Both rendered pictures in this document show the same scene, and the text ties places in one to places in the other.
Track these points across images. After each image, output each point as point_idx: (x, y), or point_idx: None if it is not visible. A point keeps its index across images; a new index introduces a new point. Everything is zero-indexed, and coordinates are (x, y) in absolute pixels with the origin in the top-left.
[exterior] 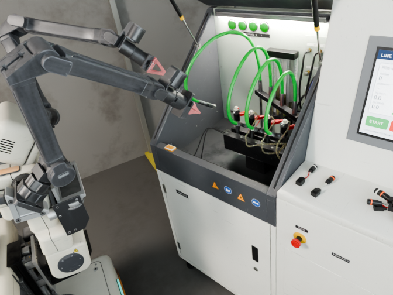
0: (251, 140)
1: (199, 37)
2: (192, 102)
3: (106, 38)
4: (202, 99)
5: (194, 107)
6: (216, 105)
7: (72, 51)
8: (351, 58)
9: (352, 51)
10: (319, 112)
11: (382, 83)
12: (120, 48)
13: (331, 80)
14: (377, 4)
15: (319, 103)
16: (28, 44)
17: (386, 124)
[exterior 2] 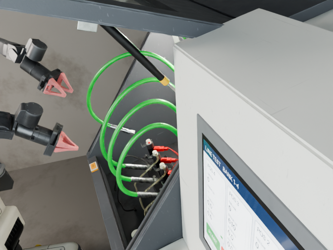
0: (159, 185)
1: (144, 42)
2: (56, 141)
3: (9, 55)
4: (156, 111)
5: (60, 146)
6: (134, 132)
7: None
8: (191, 135)
9: (191, 127)
10: (182, 187)
11: (210, 188)
12: (20, 66)
13: (184, 154)
14: (197, 71)
15: (181, 177)
16: None
17: (218, 246)
